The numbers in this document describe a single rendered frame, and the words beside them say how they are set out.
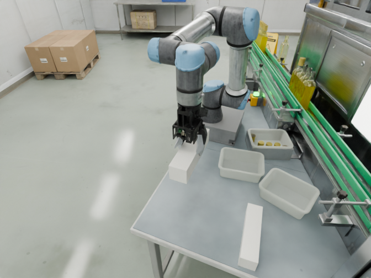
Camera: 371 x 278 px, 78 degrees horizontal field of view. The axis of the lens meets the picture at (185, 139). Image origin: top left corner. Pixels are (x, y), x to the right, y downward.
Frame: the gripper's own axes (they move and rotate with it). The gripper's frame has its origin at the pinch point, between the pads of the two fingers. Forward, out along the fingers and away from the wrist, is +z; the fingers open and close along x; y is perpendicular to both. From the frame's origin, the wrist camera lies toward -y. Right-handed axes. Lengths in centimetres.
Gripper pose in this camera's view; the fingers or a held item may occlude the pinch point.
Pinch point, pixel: (191, 149)
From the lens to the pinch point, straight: 80.5
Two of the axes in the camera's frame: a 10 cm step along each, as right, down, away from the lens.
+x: 9.3, 2.3, -2.9
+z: 0.0, 7.9, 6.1
